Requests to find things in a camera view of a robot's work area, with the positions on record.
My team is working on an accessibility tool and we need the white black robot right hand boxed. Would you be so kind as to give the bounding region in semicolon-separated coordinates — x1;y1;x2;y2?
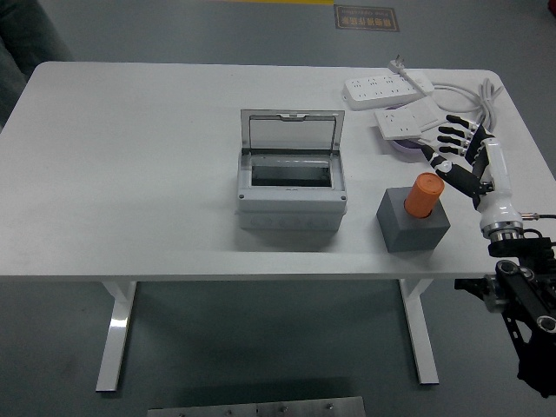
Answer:
419;114;525;232

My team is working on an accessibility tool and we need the white wall switch panel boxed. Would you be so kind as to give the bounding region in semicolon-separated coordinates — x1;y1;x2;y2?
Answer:
409;98;443;128

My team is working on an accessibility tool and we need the grey plastic enclosure box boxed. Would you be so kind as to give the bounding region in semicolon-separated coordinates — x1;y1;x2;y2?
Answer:
235;145;348;231

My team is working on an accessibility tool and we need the white power cord with plug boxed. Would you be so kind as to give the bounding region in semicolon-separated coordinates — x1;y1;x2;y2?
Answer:
387;54;505;131

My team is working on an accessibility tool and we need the white table leg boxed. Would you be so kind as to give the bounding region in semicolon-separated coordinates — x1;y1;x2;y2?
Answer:
399;279;440;386
95;281;138;393

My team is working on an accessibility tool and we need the dark grey fabric object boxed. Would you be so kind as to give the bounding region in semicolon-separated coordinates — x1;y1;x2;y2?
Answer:
0;0;75;129

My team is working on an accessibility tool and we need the white power strip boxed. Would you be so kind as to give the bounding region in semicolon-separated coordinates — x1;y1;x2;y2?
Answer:
341;72;435;112

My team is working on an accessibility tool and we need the brown floor sign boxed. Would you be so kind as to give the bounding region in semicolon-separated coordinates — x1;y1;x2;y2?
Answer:
333;3;400;32

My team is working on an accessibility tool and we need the orange cylindrical battery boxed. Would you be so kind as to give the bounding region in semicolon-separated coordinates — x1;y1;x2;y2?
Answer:
403;172;447;218

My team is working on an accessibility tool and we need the grey cube holder block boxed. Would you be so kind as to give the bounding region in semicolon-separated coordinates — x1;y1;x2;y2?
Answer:
376;186;452;253

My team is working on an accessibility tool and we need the white flat cover panel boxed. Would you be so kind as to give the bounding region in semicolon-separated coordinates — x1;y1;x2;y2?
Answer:
416;120;451;149

